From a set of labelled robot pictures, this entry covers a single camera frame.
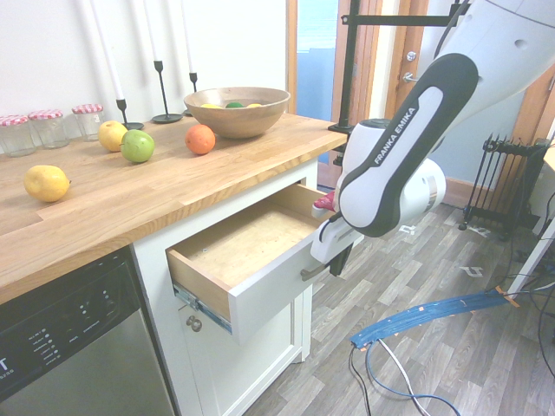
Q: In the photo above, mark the short black candlestick white candle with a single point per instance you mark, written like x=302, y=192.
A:
x=122, y=108

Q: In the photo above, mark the tall black candlestick white candle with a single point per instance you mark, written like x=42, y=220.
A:
x=161, y=86

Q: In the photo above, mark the white kitchen cabinet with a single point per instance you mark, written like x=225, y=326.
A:
x=243, y=372

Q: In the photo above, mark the medium black candlestick white candle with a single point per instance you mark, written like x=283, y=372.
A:
x=193, y=86

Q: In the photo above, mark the black clamp camera stand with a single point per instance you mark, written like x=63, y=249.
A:
x=349, y=65

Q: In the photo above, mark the orange fruit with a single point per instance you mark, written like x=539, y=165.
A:
x=200, y=139

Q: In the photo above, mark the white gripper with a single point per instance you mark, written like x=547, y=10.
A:
x=331, y=242

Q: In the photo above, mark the wooden door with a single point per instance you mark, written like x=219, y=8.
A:
x=396, y=65

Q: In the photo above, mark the yellow lemon in bowl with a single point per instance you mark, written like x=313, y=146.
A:
x=210, y=105
x=253, y=105

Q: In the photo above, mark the glass jar red checked lid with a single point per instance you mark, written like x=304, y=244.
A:
x=17, y=136
x=89, y=123
x=48, y=130

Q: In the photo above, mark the green lime in bowl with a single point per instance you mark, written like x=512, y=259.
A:
x=234, y=105

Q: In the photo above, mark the green apple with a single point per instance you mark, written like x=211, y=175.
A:
x=137, y=146

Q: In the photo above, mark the metal cabinet knob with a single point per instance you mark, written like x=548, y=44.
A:
x=194, y=323

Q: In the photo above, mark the yellow apple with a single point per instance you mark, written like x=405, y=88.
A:
x=110, y=136

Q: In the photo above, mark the black oil radiator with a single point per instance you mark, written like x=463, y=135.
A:
x=503, y=182

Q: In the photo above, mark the large wooden bowl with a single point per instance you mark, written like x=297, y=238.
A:
x=236, y=119

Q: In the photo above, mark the silver door lock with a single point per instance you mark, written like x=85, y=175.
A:
x=411, y=56

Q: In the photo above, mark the stainless steel black dishwasher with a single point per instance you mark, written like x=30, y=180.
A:
x=78, y=346

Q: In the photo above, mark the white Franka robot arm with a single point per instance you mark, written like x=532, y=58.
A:
x=390, y=173

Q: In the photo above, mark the metal drawer slide rail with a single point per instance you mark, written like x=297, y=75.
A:
x=204, y=308

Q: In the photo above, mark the red and grey wrist camera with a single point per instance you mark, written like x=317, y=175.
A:
x=323, y=203

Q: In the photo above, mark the white wooden drawer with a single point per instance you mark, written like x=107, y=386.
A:
x=256, y=299

